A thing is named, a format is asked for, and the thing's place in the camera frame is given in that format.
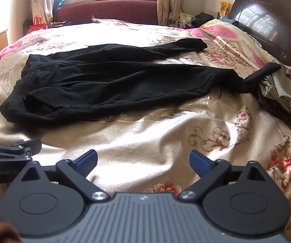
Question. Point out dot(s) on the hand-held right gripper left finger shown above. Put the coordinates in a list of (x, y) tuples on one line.
[(86, 162)]

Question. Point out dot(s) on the blue plastic bag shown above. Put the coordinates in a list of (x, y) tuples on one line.
[(58, 1)]

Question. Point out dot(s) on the maroon upholstered sofa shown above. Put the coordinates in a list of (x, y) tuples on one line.
[(105, 11)]

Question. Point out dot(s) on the brown handbag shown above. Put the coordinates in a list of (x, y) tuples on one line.
[(60, 24)]

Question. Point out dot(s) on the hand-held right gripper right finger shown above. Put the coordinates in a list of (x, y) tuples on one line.
[(200, 163)]

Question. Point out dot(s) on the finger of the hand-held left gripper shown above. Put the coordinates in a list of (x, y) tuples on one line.
[(21, 148)]

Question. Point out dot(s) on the olive green folded cloth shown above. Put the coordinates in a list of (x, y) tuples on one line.
[(282, 93)]

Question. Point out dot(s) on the dark wooden headboard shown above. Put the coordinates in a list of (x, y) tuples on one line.
[(269, 22)]

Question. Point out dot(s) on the pile of clothes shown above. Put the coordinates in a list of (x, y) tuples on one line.
[(194, 19)]

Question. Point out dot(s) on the dark knitted garment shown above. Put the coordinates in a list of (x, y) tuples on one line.
[(284, 115)]

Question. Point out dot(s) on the red gift bag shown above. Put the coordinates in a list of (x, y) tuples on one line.
[(36, 24)]

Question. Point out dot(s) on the black pants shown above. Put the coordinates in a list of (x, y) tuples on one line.
[(105, 81)]

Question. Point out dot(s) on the yellow packet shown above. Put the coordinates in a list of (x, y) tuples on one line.
[(224, 8)]

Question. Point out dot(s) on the floral satin bedspread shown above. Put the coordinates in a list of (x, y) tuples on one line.
[(148, 136)]

